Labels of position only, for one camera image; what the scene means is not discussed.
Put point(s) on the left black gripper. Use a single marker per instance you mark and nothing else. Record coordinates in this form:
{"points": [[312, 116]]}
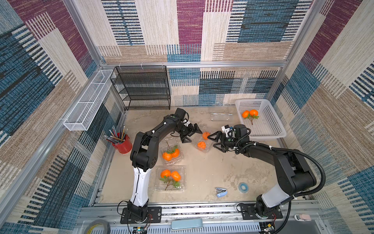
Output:
{"points": [[197, 129]]}

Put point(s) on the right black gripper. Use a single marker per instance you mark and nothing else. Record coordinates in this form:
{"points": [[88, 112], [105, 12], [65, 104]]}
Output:
{"points": [[221, 140]]}

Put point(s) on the clear clamshell container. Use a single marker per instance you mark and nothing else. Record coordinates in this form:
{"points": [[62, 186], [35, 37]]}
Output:
{"points": [[160, 186], [162, 146], [197, 138], [220, 116]]}

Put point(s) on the clear clamshell container back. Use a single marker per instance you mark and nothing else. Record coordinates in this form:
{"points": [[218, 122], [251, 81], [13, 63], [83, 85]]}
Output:
{"points": [[220, 116]]}

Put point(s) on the orange pair with leaves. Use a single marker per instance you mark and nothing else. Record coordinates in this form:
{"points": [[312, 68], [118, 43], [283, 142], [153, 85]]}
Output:
{"points": [[250, 115]]}

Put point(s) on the white plastic perforated basket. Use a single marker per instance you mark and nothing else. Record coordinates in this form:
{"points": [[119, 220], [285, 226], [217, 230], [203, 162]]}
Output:
{"points": [[267, 126]]}

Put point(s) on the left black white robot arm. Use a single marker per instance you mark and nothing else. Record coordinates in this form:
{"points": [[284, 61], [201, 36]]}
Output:
{"points": [[144, 156]]}

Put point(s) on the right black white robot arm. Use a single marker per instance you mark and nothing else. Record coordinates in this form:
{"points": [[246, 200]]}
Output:
{"points": [[294, 174]]}

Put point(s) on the orange pair in left container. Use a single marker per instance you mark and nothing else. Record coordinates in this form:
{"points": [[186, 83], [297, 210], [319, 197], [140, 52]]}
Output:
{"points": [[171, 152]]}

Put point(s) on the orange pair in container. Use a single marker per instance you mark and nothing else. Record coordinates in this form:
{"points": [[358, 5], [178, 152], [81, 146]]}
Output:
{"points": [[170, 179], [171, 152]]}

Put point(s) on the orange pair in front container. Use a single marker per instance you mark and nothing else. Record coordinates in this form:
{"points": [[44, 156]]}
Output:
{"points": [[170, 179]]}

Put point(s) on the clear clamshell container front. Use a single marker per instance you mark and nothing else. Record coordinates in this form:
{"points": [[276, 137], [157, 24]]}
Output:
{"points": [[160, 186]]}

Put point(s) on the blue stapler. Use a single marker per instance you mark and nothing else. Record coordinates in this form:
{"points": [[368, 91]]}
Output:
{"points": [[221, 192]]}

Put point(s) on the blue tape roll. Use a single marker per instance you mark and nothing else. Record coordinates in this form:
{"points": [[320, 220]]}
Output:
{"points": [[243, 188]]}

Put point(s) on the red pencil cup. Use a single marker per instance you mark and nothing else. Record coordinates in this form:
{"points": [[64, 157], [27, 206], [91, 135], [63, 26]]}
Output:
{"points": [[119, 139]]}

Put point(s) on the light blue bar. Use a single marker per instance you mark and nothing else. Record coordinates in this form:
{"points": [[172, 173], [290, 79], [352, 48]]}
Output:
{"points": [[184, 224]]}

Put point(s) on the pink white small device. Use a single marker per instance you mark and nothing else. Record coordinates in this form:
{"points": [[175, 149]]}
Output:
{"points": [[302, 217]]}

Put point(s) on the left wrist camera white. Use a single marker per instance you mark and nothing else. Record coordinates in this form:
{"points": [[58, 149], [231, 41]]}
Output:
{"points": [[186, 122]]}

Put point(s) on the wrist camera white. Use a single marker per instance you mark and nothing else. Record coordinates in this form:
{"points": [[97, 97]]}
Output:
{"points": [[227, 130], [186, 122]]}

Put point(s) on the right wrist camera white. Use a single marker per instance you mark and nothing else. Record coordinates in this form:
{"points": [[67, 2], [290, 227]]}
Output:
{"points": [[227, 130]]}

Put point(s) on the black wire shelf rack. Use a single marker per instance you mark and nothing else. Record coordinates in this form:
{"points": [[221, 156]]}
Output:
{"points": [[142, 87]]}

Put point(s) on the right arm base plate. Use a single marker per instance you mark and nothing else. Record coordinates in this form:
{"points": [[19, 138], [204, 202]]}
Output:
{"points": [[254, 211]]}

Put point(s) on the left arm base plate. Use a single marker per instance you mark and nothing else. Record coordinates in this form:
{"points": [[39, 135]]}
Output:
{"points": [[138, 215]]}

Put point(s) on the white wire mesh tray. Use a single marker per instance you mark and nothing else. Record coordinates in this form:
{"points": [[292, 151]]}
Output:
{"points": [[83, 113]]}

